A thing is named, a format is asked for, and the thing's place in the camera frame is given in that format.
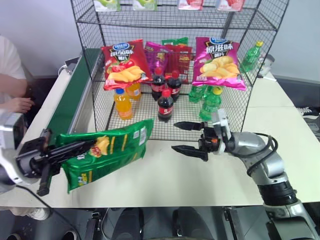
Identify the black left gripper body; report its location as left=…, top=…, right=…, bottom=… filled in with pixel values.
left=15, top=128, right=62, bottom=197

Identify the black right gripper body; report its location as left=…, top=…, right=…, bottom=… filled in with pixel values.
left=199, top=126, right=225, bottom=153

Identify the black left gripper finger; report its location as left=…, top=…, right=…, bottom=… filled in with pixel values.
left=48, top=156, right=67, bottom=168
left=48, top=139, right=98, bottom=161

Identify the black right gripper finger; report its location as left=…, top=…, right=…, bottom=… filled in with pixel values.
left=171, top=144, right=209, bottom=162
left=173, top=121, right=210, bottom=132

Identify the green conveyor belt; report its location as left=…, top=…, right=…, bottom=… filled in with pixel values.
left=45, top=47, right=106, bottom=141

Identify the person's bare hand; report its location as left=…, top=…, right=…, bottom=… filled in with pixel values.
left=10, top=95, right=35, bottom=114

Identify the green soda bottle yellow cap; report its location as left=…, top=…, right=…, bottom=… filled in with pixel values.
left=198, top=86, right=224, bottom=120
left=187, top=84, right=209, bottom=104
left=240, top=40, right=264, bottom=74

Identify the cola bottle red cap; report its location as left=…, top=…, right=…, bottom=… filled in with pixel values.
left=166, top=69, right=183, bottom=103
left=157, top=89, right=175, bottom=123
left=150, top=67, right=167, bottom=101

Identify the white shoe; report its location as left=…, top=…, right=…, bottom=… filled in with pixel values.
left=9, top=207, right=53, bottom=221

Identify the orange soda bottle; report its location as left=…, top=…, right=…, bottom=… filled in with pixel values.
left=113, top=87, right=134, bottom=121
left=125, top=82, right=142, bottom=101

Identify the small red chips bag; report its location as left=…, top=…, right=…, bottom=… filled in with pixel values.
left=164, top=44, right=194, bottom=85

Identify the large pink chips bag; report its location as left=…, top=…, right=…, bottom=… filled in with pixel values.
left=191, top=36, right=247, bottom=92

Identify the small magenta chips bag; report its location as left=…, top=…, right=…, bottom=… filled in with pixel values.
left=144, top=41, right=174, bottom=76

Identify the small green chips bag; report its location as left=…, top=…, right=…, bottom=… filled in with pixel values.
left=161, top=37, right=189, bottom=47

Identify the large red chips bag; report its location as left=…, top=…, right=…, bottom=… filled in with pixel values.
left=100, top=38, right=154, bottom=92

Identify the red drink carton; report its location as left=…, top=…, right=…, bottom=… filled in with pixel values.
left=216, top=0, right=246, bottom=12
left=177, top=0, right=204, bottom=11

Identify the green drink carton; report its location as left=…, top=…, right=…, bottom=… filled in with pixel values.
left=93, top=0, right=122, bottom=13
left=132, top=0, right=159, bottom=12

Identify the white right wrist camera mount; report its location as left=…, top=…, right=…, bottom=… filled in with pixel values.
left=212, top=108, right=234, bottom=155

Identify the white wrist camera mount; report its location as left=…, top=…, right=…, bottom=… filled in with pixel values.
left=0, top=109, right=34, bottom=186
left=212, top=108, right=234, bottom=155

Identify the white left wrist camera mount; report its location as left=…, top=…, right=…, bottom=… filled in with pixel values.
left=0, top=109, right=34, bottom=186

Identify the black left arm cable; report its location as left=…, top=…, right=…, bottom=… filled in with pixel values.
left=17, top=184, right=85, bottom=240

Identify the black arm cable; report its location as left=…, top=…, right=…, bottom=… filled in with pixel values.
left=17, top=184, right=85, bottom=240
left=246, top=133, right=279, bottom=176

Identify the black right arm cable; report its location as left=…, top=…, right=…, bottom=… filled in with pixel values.
left=246, top=133, right=279, bottom=176

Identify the grey device with cable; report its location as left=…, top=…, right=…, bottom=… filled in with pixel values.
left=257, top=54, right=279, bottom=82

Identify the black wire mesh rack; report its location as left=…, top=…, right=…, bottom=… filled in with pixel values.
left=69, top=0, right=291, bottom=141

